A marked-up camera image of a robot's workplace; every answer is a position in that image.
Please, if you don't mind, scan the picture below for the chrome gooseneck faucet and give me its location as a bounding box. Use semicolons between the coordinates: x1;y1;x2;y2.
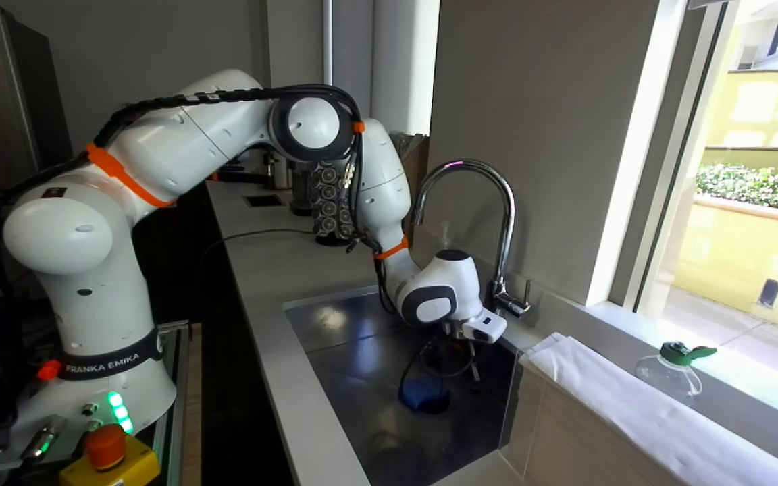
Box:
409;158;532;319

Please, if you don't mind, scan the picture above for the white folded towel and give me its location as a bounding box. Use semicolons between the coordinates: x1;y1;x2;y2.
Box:
521;335;778;486

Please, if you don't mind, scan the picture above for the yellow emergency stop box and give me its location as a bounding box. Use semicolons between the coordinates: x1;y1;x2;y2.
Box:
56;424;163;486

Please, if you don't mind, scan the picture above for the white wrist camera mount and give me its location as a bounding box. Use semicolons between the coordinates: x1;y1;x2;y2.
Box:
461;310;509;342

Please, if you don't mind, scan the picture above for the clear bottle green cap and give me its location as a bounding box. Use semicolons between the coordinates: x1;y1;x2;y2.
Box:
636;339;712;401

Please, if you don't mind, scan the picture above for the blue sponge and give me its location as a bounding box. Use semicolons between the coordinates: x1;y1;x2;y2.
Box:
400;378;450;414

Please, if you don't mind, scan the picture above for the stainless steel sink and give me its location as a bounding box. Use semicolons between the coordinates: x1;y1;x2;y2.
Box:
286;287;515;486

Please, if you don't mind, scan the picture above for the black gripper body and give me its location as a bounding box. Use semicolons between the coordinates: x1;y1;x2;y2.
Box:
423;335;475;378

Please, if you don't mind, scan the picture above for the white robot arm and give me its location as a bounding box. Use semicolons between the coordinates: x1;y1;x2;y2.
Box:
0;69;509;472

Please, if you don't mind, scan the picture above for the patterned black white canister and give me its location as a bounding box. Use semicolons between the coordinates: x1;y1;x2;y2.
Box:
311;162;353;246

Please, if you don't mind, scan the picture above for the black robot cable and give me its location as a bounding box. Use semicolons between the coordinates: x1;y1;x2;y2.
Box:
88;84;365;227

